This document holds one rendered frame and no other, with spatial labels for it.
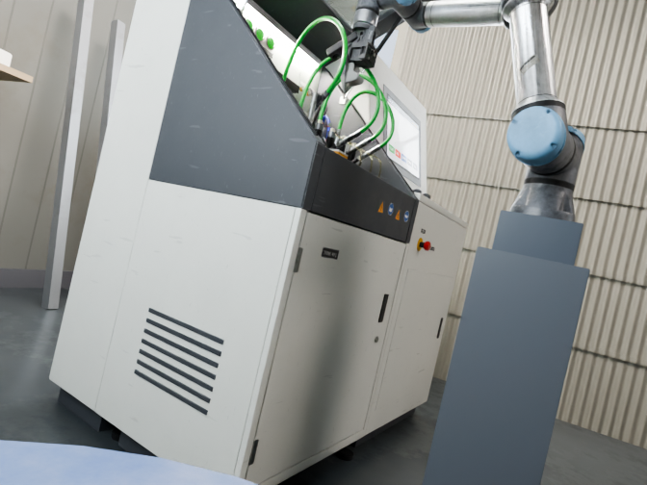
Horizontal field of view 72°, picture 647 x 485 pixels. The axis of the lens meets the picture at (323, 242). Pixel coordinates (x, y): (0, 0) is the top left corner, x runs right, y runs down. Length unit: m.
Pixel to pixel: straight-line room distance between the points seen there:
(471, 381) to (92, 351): 1.11
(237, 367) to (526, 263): 0.72
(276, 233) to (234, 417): 0.45
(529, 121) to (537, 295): 0.39
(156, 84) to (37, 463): 1.36
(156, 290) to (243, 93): 0.59
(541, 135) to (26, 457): 1.03
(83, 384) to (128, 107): 0.89
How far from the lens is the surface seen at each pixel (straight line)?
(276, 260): 1.07
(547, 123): 1.10
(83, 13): 3.30
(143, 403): 1.41
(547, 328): 1.13
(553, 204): 1.20
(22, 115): 3.33
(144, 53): 1.66
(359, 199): 1.27
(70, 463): 0.28
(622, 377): 3.23
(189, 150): 1.35
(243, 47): 1.33
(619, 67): 3.48
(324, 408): 1.42
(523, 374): 1.14
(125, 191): 1.54
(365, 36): 1.55
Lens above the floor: 0.73
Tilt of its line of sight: level
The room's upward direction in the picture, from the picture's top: 13 degrees clockwise
